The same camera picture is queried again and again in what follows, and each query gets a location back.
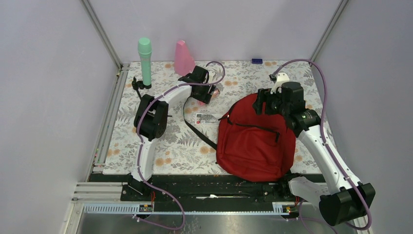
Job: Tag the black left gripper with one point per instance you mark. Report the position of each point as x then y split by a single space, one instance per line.
205 97

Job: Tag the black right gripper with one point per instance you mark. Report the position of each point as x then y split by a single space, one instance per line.
264 95

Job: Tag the pink capped tube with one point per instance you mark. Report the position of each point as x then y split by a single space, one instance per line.
214 95

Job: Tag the clear packaged stationery card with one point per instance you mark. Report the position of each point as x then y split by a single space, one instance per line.
206 118

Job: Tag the red backpack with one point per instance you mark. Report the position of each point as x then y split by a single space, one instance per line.
257 148

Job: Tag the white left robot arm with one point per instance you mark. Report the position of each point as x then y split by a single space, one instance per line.
152 115

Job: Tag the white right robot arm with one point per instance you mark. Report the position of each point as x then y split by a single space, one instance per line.
345 198

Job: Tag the pink cone block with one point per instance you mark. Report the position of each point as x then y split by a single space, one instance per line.
183 61

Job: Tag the small blue block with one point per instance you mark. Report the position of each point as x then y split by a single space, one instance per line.
256 61

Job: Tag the floral table mat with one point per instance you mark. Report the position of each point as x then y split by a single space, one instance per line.
179 151

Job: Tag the black mini tripod stand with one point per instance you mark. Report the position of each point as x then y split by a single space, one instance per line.
138 85

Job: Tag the green toy microphone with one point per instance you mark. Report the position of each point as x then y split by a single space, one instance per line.
145 52

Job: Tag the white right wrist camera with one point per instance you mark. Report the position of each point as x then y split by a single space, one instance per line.
278 79

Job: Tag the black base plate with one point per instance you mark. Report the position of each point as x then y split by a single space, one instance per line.
203 193

